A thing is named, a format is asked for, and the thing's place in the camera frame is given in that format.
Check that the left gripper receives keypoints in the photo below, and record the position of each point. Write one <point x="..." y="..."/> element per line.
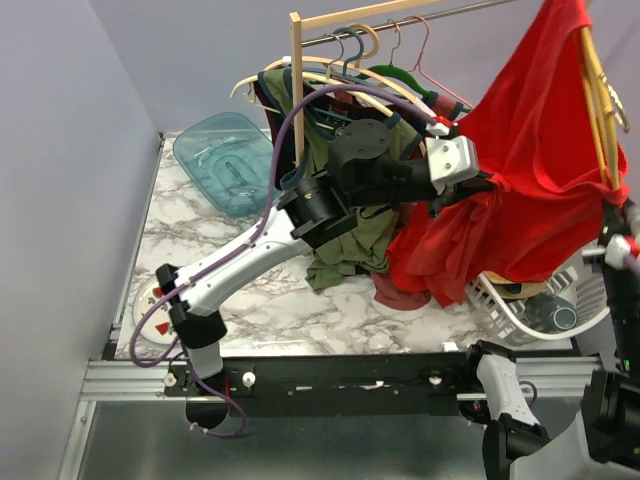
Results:
<point x="457" y="188"/>

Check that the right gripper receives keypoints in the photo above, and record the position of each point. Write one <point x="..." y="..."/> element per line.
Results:
<point x="613" y="247"/>

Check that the red tank top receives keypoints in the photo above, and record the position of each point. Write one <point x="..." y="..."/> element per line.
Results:
<point x="533" y="138"/>

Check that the yellow hanger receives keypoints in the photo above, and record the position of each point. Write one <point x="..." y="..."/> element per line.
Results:
<point x="606" y="112"/>

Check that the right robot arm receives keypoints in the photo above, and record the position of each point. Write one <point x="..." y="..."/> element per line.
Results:
<point x="601" y="439"/>

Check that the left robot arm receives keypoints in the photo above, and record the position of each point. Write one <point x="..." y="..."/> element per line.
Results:
<point x="361" y="172"/>

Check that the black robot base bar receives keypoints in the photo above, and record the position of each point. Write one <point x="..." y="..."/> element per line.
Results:
<point x="359" y="385"/>

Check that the green velvet hanger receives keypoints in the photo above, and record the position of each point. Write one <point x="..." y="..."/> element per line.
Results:
<point x="397" y="73"/>

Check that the green tank top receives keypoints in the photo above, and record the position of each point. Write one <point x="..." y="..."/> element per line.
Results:
<point x="323" y="126"/>

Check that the cream wooden hanger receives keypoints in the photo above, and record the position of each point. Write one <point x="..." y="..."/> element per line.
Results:
<point x="333" y="74"/>

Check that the blue plastic hanger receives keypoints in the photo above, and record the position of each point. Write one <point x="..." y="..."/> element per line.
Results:
<point x="350" y="65"/>

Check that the dark maroon tank top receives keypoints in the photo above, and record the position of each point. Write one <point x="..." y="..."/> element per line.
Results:
<point x="279" y="104"/>

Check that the white laundry basket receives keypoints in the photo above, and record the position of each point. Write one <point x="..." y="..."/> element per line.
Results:
<point x="576" y="303"/>

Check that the wooden clothes rack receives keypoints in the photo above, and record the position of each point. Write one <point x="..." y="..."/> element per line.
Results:
<point x="363" y="13"/>

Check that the blue plastic tub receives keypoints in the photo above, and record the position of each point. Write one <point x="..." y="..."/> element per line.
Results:
<point x="228" y="158"/>

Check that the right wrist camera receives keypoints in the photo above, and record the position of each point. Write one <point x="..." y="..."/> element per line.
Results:
<point x="617" y="247"/>

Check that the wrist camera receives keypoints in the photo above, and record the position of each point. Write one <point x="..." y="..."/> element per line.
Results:
<point x="617" y="247"/>
<point x="451" y="157"/>

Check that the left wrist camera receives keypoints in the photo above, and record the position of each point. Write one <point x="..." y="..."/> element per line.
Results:
<point x="451" y="157"/>

